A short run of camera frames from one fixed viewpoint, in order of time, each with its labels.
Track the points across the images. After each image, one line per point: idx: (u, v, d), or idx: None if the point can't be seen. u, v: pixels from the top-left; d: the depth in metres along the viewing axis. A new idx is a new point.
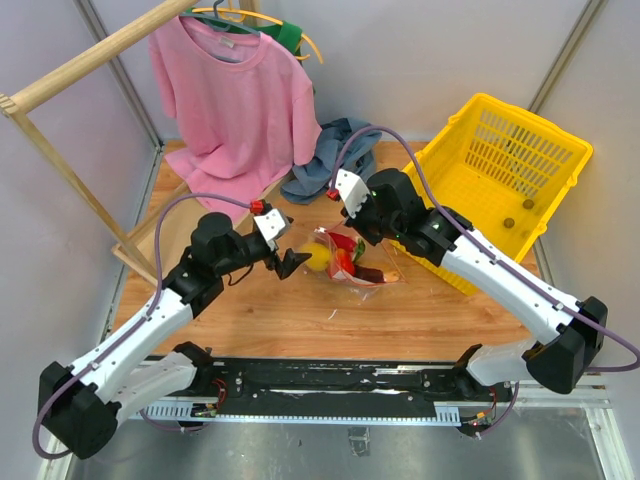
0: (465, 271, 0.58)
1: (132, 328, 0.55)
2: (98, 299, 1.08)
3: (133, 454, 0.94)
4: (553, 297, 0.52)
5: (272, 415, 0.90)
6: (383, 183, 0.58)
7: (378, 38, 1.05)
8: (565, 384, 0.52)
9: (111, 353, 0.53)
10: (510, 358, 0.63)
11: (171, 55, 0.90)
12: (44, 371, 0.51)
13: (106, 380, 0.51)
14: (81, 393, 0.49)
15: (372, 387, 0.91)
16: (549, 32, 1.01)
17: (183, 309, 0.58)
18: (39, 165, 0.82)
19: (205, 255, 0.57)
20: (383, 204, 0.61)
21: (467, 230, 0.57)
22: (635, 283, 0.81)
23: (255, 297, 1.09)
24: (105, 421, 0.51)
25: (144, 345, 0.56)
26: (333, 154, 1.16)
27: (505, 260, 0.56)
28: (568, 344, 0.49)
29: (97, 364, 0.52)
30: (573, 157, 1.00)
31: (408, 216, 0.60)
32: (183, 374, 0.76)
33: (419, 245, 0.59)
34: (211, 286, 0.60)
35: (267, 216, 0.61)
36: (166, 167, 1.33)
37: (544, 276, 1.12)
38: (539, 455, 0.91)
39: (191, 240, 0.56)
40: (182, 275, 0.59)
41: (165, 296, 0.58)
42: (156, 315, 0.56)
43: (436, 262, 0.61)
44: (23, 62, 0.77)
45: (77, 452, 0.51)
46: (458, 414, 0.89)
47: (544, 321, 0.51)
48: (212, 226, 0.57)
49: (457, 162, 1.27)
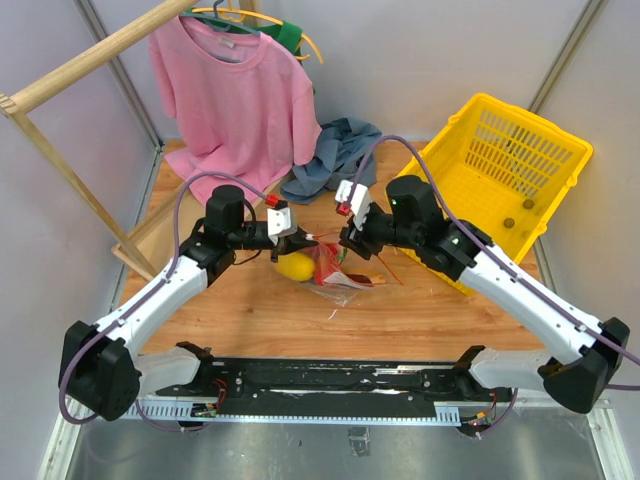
0: (485, 288, 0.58)
1: (153, 288, 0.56)
2: (98, 298, 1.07)
3: (133, 454, 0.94)
4: (576, 319, 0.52)
5: (272, 415, 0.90)
6: (406, 194, 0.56)
7: (378, 38, 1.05)
8: (582, 404, 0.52)
9: (135, 310, 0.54)
10: (525, 372, 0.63)
11: (171, 54, 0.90)
12: (69, 329, 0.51)
13: (133, 336, 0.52)
14: (110, 347, 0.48)
15: (372, 387, 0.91)
16: (548, 33, 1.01)
17: (200, 274, 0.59)
18: (38, 165, 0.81)
19: (218, 224, 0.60)
20: (402, 214, 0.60)
21: (487, 246, 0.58)
22: (635, 283, 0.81)
23: (255, 297, 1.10)
24: (131, 379, 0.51)
25: (164, 307, 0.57)
26: (333, 153, 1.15)
27: (527, 278, 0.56)
28: (592, 368, 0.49)
29: (122, 320, 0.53)
30: (573, 157, 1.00)
31: (427, 228, 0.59)
32: (190, 363, 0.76)
33: (437, 260, 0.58)
34: (223, 255, 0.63)
35: (278, 213, 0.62)
36: (166, 167, 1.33)
37: (545, 276, 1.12)
38: (539, 455, 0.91)
39: (206, 207, 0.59)
40: (195, 244, 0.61)
41: (183, 261, 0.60)
42: (175, 278, 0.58)
43: (453, 277, 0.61)
44: (23, 62, 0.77)
45: (104, 411, 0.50)
46: (458, 414, 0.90)
47: (566, 342, 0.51)
48: (229, 194, 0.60)
49: (457, 162, 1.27)
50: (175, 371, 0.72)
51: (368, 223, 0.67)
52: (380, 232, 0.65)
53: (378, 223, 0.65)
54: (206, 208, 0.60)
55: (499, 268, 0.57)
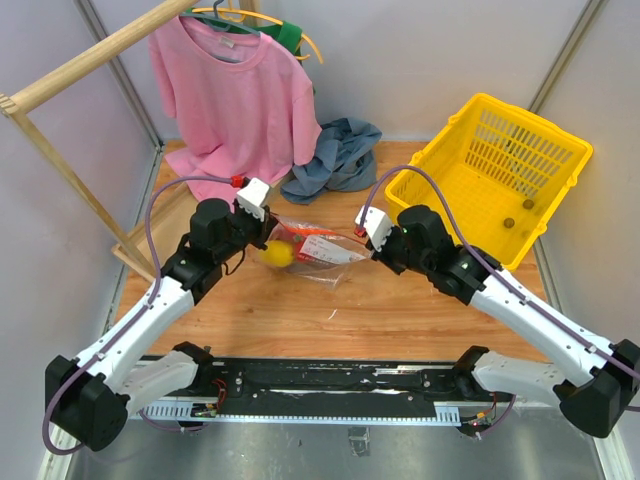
0: (495, 312, 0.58)
1: (135, 316, 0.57)
2: (98, 299, 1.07)
3: (134, 454, 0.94)
4: (585, 340, 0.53)
5: (272, 415, 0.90)
6: (415, 222, 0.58)
7: (378, 38, 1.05)
8: (600, 428, 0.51)
9: (117, 342, 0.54)
10: (537, 386, 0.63)
11: (171, 55, 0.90)
12: (49, 365, 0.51)
13: (113, 370, 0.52)
14: (91, 384, 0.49)
15: (372, 387, 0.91)
16: (549, 33, 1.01)
17: (185, 296, 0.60)
18: (38, 164, 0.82)
19: (203, 240, 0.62)
20: (413, 240, 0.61)
21: (496, 270, 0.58)
22: (634, 282, 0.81)
23: (255, 297, 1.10)
24: (117, 411, 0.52)
25: (148, 334, 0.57)
26: (333, 153, 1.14)
27: (536, 301, 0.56)
28: (603, 389, 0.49)
29: (103, 354, 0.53)
30: (573, 157, 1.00)
31: (438, 254, 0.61)
32: (185, 371, 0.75)
33: (448, 284, 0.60)
34: (209, 272, 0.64)
35: (251, 184, 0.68)
36: (166, 167, 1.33)
37: (545, 277, 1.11)
38: (539, 456, 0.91)
39: (191, 224, 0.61)
40: (180, 262, 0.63)
41: (164, 284, 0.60)
42: (158, 302, 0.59)
43: (465, 300, 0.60)
44: (23, 62, 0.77)
45: (89, 442, 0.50)
46: (458, 414, 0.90)
47: (576, 363, 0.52)
48: (214, 210, 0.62)
49: (457, 162, 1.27)
50: (173, 377, 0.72)
51: (387, 244, 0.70)
52: (398, 252, 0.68)
53: (398, 244, 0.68)
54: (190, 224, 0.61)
55: (508, 291, 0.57)
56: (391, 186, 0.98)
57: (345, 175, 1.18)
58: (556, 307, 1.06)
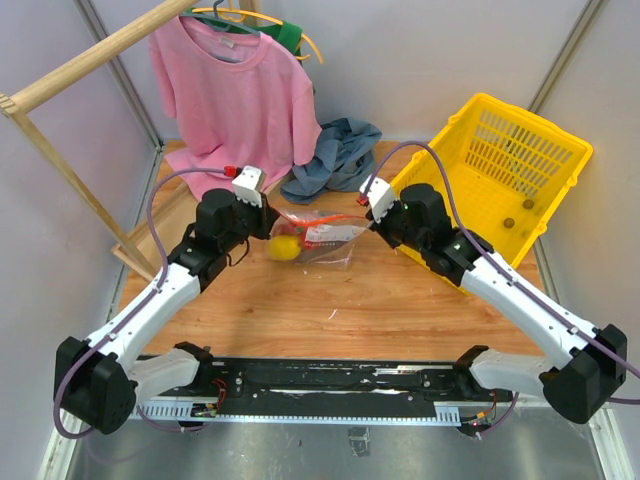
0: (486, 293, 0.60)
1: (145, 299, 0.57)
2: (98, 298, 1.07)
3: (134, 454, 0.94)
4: (568, 322, 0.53)
5: (272, 415, 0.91)
6: (417, 200, 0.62)
7: (378, 39, 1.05)
8: (581, 412, 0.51)
9: (128, 324, 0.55)
10: (526, 376, 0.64)
11: (171, 55, 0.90)
12: (61, 346, 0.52)
13: (125, 350, 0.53)
14: (102, 363, 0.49)
15: (372, 387, 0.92)
16: (549, 33, 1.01)
17: (192, 281, 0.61)
18: (39, 165, 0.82)
19: (209, 228, 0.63)
20: (413, 217, 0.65)
21: (488, 253, 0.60)
22: (635, 282, 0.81)
23: (255, 297, 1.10)
24: (127, 393, 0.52)
25: (156, 317, 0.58)
26: (333, 153, 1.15)
27: (523, 283, 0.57)
28: (580, 368, 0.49)
29: (114, 335, 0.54)
30: (573, 157, 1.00)
31: (434, 234, 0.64)
32: (188, 366, 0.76)
33: (440, 264, 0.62)
34: (214, 260, 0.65)
35: (244, 173, 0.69)
36: (166, 167, 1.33)
37: (545, 277, 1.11)
38: (538, 455, 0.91)
39: (197, 213, 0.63)
40: (186, 250, 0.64)
41: (172, 270, 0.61)
42: (166, 287, 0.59)
43: (456, 282, 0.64)
44: (23, 62, 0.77)
45: (100, 424, 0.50)
46: (458, 414, 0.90)
47: (557, 343, 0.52)
48: (218, 200, 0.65)
49: (457, 162, 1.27)
50: (176, 372, 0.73)
51: (387, 218, 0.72)
52: (395, 227, 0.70)
53: (396, 219, 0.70)
54: (196, 213, 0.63)
55: (496, 272, 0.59)
56: (398, 179, 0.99)
57: (345, 175, 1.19)
58: None
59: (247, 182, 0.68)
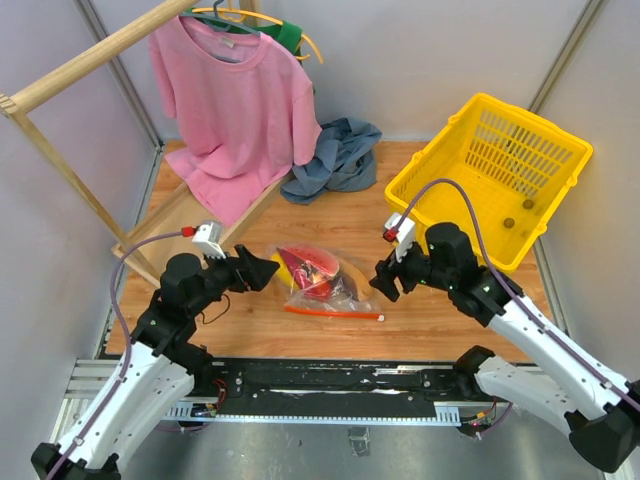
0: (515, 337, 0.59)
1: (110, 392, 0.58)
2: (98, 299, 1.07)
3: (134, 454, 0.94)
4: (602, 375, 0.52)
5: (273, 415, 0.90)
6: (444, 240, 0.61)
7: (378, 39, 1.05)
8: (610, 463, 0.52)
9: (94, 423, 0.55)
10: (547, 409, 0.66)
11: (171, 54, 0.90)
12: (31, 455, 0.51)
13: (94, 451, 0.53)
14: (73, 471, 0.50)
15: (372, 387, 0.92)
16: (549, 32, 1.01)
17: (156, 361, 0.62)
18: (39, 164, 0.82)
19: (174, 298, 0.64)
20: (438, 256, 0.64)
21: (518, 296, 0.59)
22: (635, 284, 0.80)
23: (255, 298, 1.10)
24: None
25: (125, 406, 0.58)
26: (333, 153, 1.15)
27: (554, 331, 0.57)
28: (615, 426, 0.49)
29: (81, 439, 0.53)
30: (573, 157, 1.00)
31: (461, 274, 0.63)
32: (180, 387, 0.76)
33: (469, 305, 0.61)
34: (181, 329, 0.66)
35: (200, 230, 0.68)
36: (166, 167, 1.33)
37: (545, 277, 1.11)
38: (538, 456, 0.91)
39: (162, 283, 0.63)
40: (150, 322, 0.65)
41: (136, 352, 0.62)
42: (130, 374, 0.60)
43: (483, 322, 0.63)
44: (23, 62, 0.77)
45: None
46: (458, 414, 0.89)
47: (590, 397, 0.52)
48: (181, 269, 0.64)
49: (457, 162, 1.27)
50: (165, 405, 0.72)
51: (406, 260, 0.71)
52: (416, 270, 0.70)
53: (417, 262, 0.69)
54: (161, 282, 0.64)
55: (527, 318, 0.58)
56: (391, 186, 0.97)
57: (345, 175, 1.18)
58: (556, 307, 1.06)
59: (202, 238, 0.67)
